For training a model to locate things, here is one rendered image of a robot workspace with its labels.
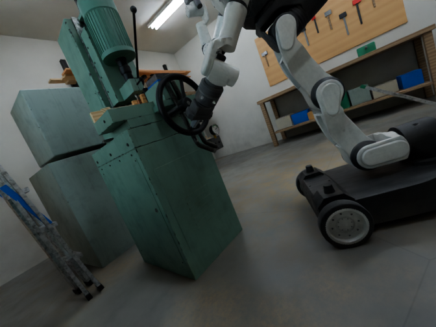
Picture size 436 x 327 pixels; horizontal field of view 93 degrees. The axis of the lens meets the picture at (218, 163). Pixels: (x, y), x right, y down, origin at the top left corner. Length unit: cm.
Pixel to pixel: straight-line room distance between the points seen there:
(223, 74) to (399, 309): 87
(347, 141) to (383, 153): 15
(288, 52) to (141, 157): 81
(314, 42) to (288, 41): 313
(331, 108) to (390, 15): 319
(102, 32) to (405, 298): 158
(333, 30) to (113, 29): 345
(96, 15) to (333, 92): 118
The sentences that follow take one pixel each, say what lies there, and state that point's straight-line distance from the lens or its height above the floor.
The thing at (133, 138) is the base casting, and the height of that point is 75.
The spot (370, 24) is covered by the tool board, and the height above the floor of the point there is 123.
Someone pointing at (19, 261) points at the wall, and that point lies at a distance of 330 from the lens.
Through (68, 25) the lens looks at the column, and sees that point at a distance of 159.
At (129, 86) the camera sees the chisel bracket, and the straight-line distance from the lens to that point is 126.
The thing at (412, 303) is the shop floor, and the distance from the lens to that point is 89.
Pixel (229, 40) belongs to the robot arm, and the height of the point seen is 90.
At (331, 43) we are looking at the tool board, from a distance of 417.
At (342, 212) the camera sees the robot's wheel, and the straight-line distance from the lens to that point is 100.
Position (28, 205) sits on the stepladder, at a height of 65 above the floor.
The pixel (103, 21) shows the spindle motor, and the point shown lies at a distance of 136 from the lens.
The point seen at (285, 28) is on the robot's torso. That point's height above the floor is 94.
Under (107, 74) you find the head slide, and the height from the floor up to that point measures 115.
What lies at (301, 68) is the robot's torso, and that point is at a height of 77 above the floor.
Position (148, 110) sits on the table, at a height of 86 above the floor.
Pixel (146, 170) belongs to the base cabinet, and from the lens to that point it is 99.
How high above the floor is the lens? 65
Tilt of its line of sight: 9 degrees down
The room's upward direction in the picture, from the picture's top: 22 degrees counter-clockwise
